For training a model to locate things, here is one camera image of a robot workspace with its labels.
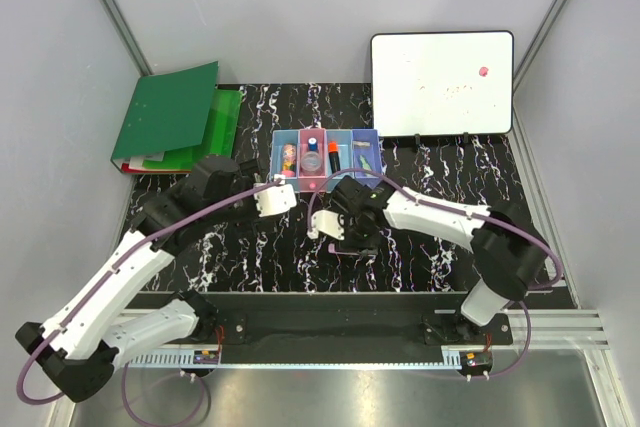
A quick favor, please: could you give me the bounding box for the pink purple pen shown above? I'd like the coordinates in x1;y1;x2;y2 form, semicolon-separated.
328;243;377;257

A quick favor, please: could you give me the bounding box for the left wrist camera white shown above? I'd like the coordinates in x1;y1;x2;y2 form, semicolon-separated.
253;184;297;218

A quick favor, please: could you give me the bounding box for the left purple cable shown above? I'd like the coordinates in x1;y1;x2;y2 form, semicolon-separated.
15;182;281;423

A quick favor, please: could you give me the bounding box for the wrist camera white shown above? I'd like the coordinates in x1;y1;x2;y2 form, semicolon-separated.
253;184;297;218
307;210;345;240

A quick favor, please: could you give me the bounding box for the pink crayon tube case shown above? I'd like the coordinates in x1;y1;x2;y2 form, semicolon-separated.
281;143;297;177

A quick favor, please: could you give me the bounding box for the green transparent plastic folder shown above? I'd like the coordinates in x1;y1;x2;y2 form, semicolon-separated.
194;89;242;162

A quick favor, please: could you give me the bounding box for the purple plastic drawer box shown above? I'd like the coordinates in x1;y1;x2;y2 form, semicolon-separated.
352;129;382;174

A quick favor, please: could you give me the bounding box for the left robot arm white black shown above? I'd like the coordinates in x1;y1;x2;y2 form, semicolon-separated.
15;154;264;403

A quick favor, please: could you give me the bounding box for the white whiteboard black frame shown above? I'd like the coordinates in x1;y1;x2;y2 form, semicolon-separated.
371;30;514;137

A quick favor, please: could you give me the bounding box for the blue white glue bottle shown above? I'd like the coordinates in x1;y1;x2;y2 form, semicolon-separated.
307;137;319;152

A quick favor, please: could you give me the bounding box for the pink plastic drawer box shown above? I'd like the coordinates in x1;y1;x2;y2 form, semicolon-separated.
298;128;326;192

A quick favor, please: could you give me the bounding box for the light blue end drawer box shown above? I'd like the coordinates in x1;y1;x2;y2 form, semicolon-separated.
269;130;300;190

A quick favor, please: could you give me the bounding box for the red folder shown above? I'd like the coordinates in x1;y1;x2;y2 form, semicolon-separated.
121;156;190;174

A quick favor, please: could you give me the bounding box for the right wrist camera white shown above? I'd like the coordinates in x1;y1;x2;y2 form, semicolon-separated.
307;210;345;240

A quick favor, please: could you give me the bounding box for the green stapler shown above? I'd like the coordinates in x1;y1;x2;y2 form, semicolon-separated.
358;155;373;171

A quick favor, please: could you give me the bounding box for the orange cap black marker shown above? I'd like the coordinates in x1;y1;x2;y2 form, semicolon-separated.
328;141;341;173

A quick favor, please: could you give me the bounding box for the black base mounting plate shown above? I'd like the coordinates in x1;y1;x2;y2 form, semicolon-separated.
158;290;514;367

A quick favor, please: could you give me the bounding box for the round clear plastic container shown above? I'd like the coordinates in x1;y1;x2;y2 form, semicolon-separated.
300;151;324;175

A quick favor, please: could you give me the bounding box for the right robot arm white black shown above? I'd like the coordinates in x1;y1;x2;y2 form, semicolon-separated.
308;176;551;344

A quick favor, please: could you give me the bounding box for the green ring binder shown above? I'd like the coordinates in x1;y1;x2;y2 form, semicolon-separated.
111;61;218;169

